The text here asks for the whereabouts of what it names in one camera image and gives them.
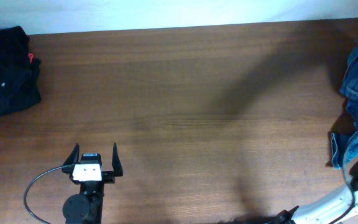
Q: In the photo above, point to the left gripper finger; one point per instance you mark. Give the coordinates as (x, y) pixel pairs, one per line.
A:
(116, 163)
(73, 157)

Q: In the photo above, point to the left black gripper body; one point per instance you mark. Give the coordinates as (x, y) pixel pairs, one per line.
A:
(108, 178)

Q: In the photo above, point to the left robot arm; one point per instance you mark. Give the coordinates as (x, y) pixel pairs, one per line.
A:
(86, 207)

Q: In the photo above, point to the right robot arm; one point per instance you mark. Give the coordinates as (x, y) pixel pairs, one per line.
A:
(339, 205)

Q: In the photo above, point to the black folded garment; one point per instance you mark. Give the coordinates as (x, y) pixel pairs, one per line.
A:
(19, 72)

